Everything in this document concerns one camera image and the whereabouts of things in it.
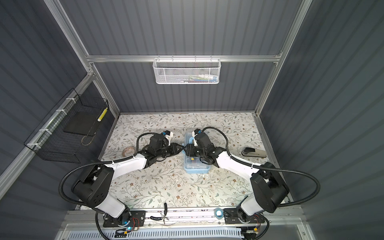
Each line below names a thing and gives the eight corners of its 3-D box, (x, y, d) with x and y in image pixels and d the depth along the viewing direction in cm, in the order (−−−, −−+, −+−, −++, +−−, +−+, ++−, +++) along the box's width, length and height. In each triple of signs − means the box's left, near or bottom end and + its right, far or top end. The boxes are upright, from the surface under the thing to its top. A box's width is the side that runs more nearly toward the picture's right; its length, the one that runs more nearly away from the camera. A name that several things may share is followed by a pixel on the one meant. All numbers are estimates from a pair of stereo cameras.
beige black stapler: (241, 154, 99) (243, 151, 95) (241, 149, 102) (243, 145, 98) (264, 159, 97) (266, 156, 93) (264, 153, 99) (266, 150, 96)
